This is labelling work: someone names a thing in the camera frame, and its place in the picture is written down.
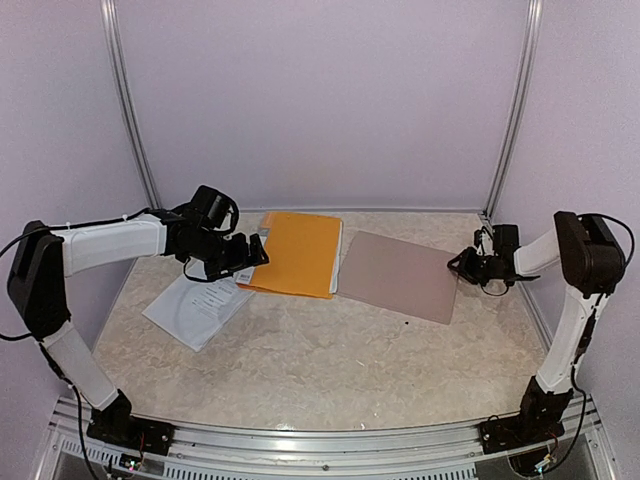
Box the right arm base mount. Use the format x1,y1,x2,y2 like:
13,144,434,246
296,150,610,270
477,416,565,454

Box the orange file folder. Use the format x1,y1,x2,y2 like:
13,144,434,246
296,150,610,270
234,212,343,299

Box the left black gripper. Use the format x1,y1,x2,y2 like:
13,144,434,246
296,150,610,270
185,228,269,282

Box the right aluminium frame post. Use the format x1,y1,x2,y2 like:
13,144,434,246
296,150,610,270
483,0,544,222

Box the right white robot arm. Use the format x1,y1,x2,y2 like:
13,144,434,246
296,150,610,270
447,211,634,444

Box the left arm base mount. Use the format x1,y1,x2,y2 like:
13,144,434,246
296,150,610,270
87,411,175,456

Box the front aluminium rail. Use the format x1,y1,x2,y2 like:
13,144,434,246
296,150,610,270
44,394,616,480

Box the remaining white paper stack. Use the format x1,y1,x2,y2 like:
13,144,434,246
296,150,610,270
143,277,253,352

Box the translucent grey plastic sheet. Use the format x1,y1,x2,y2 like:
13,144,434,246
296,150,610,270
338,231,457,325

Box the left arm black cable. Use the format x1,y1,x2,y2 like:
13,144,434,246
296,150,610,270
0,207,241,346

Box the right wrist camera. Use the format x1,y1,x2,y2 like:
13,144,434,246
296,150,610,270
474,226,494,256

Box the aluminium frame post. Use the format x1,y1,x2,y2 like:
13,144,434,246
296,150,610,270
483,0,544,222
100,0,162,208

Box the left aluminium frame post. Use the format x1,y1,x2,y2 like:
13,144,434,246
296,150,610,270
100,0,162,208

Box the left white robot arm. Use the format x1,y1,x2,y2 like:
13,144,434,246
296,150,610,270
4,185,269,445

